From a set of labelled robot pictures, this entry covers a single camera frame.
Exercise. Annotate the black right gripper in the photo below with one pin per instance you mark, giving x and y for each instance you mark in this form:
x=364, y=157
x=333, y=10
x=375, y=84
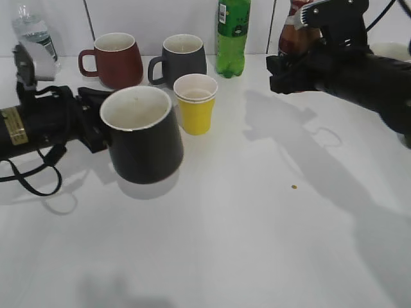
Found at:
x=343, y=36

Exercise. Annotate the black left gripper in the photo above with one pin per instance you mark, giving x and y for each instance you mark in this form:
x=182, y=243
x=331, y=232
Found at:
x=85, y=124

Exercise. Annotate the orange juice bottle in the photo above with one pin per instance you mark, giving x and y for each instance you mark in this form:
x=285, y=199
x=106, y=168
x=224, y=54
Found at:
x=293, y=41

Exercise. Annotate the black ceramic mug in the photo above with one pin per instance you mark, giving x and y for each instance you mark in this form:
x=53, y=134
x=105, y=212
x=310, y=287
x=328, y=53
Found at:
x=144, y=139

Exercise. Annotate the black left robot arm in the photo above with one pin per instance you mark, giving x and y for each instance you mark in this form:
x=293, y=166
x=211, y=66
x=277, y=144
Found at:
x=48, y=115

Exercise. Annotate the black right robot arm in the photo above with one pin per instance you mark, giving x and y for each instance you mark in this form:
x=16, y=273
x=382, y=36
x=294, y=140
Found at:
x=342, y=65

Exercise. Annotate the yellow paper cup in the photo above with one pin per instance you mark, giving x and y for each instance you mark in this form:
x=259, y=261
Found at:
x=196, y=94

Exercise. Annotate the white ceramic mug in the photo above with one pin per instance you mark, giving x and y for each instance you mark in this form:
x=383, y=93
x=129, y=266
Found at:
x=392, y=50

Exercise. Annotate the dark red ceramic mug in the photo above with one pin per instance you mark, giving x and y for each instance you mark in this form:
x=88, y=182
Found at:
x=118, y=61

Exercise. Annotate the clear water bottle green label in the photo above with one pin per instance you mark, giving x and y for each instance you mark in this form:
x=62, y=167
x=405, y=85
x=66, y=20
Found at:
x=28, y=23

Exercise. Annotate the green soda bottle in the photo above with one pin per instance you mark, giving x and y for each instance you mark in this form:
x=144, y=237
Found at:
x=232, y=27

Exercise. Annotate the dark grey ceramic mug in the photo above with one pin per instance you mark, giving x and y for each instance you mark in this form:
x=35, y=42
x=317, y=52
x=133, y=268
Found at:
x=182, y=54

